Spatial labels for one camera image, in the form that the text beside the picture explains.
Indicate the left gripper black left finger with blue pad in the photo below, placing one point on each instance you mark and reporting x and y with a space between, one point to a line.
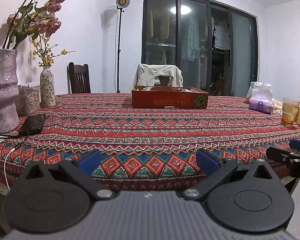
79 172

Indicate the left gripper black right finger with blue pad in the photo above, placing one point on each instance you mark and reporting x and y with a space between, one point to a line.
218 172

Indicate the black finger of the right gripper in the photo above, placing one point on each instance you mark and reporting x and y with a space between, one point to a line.
289 158

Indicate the glass cup of tea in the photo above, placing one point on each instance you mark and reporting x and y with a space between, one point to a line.
289 111

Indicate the patterned red tablecloth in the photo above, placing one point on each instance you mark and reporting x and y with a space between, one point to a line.
145 149

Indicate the black smartphone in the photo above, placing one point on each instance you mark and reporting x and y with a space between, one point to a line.
32 125

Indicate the purple tissue pack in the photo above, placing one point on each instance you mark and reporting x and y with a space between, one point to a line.
261 100

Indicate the clear plastic bag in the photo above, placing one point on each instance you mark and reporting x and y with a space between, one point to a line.
256 85

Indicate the floral slim vase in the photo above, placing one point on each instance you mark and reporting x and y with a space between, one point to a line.
47 88

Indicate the short floral pot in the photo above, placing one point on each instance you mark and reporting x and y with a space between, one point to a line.
28 100

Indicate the dark wooden chair left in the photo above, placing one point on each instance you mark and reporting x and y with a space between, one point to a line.
79 78

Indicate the orange cardboard box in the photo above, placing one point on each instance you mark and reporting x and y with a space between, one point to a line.
166 96

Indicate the wooden chair with jacket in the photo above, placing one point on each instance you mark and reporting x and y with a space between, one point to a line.
165 81

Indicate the large purple vase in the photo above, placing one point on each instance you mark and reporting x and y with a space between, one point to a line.
9 91

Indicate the beige jacket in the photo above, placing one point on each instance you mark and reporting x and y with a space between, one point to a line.
147 74

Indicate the yellow flower branches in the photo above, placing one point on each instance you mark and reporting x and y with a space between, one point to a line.
46 52

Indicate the sliding glass door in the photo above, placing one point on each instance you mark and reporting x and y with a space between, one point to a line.
215 46

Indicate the dried pink roses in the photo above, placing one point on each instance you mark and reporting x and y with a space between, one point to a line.
31 21

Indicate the black light stand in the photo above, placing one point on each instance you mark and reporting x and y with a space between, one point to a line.
121 5

